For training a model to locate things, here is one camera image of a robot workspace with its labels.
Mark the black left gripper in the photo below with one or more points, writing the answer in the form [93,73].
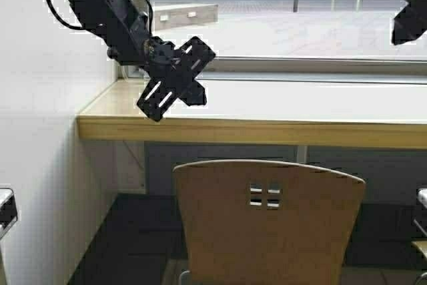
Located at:
[172,75]

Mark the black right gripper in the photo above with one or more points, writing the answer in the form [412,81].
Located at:
[410,23]

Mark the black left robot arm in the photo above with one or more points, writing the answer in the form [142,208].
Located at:
[120,24]

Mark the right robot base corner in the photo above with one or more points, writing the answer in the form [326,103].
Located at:
[420,211]

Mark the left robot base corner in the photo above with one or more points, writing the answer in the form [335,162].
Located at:
[9,212]

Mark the long wooden window counter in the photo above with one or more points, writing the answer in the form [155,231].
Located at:
[353,115]

